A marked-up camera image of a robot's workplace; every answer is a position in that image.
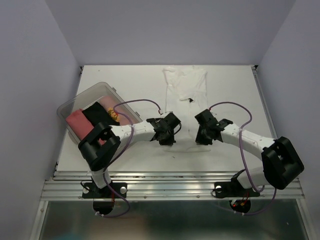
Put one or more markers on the rolled red t-shirt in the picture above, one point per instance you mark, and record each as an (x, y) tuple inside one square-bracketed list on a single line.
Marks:
[(79, 124)]

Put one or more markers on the rolled black t-shirt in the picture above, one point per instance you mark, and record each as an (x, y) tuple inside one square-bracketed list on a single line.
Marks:
[(97, 114)]

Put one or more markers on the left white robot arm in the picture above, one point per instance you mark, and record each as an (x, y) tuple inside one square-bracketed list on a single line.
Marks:
[(106, 143)]

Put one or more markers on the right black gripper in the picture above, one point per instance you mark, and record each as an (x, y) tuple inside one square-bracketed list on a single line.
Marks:
[(199, 139)]

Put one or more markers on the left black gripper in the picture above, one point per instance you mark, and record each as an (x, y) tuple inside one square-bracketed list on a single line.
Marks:
[(168, 142)]

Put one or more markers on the aluminium mounting rail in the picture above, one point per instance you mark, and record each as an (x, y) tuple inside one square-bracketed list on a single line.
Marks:
[(141, 186)]

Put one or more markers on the white printed t-shirt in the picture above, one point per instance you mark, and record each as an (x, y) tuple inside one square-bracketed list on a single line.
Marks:
[(186, 96)]

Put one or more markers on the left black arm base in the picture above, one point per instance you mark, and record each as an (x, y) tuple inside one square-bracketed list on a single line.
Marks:
[(91, 191)]

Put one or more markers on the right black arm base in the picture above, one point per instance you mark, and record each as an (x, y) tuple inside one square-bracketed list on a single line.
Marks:
[(232, 189)]

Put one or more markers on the rolled pink printed t-shirt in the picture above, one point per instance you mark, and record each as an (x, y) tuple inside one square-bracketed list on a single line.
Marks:
[(108, 104)]

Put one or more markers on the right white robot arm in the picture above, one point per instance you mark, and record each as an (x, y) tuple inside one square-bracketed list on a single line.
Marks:
[(281, 163)]

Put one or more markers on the clear plastic storage bin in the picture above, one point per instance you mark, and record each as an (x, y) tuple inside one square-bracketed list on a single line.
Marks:
[(88, 97)]

